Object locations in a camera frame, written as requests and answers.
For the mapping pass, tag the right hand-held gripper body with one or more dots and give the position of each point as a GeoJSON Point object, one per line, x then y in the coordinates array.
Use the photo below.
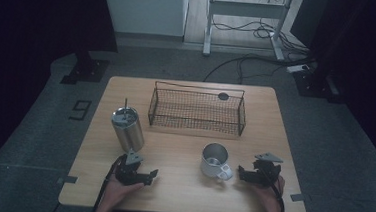
{"type": "Point", "coordinates": [266, 173]}

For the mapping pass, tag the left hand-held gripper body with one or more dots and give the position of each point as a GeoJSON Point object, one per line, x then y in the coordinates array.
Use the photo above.
{"type": "Point", "coordinates": [127, 173]}

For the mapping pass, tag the white mug with steel interior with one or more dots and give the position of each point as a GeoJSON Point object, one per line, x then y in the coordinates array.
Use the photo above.
{"type": "Point", "coordinates": [213, 153]}

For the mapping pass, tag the person's left hand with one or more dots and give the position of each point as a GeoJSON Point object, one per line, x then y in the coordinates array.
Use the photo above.
{"type": "Point", "coordinates": [116, 191]}

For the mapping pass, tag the person's right hand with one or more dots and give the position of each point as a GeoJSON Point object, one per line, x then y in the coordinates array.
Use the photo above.
{"type": "Point", "coordinates": [271, 197]}

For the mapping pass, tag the grey tape strip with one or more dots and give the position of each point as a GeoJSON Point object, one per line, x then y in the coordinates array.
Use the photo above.
{"type": "Point", "coordinates": [69, 179]}
{"type": "Point", "coordinates": [297, 197]}

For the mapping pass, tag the stainless steel tumbler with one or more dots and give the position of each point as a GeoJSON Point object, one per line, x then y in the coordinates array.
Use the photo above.
{"type": "Point", "coordinates": [129, 132]}

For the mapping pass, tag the metal straw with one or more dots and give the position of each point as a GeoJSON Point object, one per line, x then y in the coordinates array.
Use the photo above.
{"type": "Point", "coordinates": [126, 103]}

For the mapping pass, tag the black round disc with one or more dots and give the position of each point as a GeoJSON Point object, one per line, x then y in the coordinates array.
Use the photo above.
{"type": "Point", "coordinates": [223, 96]}

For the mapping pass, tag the black stand base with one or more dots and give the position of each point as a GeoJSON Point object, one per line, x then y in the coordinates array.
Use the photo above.
{"type": "Point", "coordinates": [314, 84]}
{"type": "Point", "coordinates": [86, 70]}

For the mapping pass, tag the white power strip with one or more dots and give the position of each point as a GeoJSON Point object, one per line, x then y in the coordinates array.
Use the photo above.
{"type": "Point", "coordinates": [297, 68]}

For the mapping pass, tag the dark curtain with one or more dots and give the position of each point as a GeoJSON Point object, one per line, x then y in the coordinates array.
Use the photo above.
{"type": "Point", "coordinates": [31, 25]}
{"type": "Point", "coordinates": [363, 48]}

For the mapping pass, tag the white metal desk frame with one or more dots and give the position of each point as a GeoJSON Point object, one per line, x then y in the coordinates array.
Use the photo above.
{"type": "Point", "coordinates": [246, 9]}

